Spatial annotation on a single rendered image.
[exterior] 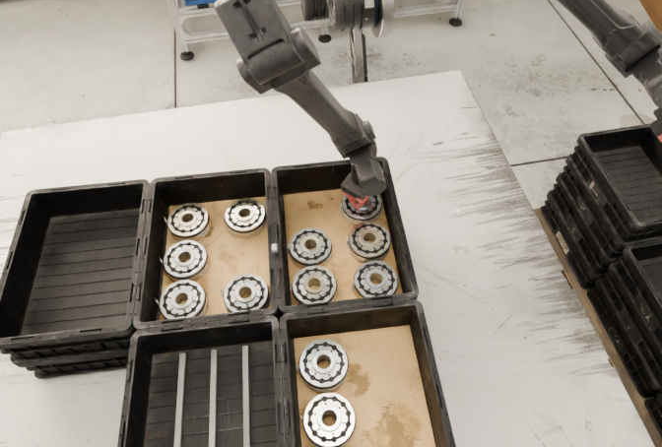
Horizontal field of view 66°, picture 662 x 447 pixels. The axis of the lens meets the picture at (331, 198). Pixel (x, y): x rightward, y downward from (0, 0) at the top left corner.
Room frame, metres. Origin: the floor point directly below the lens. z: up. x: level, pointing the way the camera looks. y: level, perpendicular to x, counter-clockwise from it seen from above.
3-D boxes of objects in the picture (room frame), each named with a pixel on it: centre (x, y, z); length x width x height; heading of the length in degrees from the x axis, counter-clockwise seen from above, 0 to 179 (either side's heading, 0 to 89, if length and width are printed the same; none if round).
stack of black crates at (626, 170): (1.07, -1.06, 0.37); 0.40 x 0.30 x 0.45; 10
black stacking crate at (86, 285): (0.59, 0.58, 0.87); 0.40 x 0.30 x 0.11; 6
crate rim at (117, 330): (0.59, 0.58, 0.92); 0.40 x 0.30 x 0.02; 6
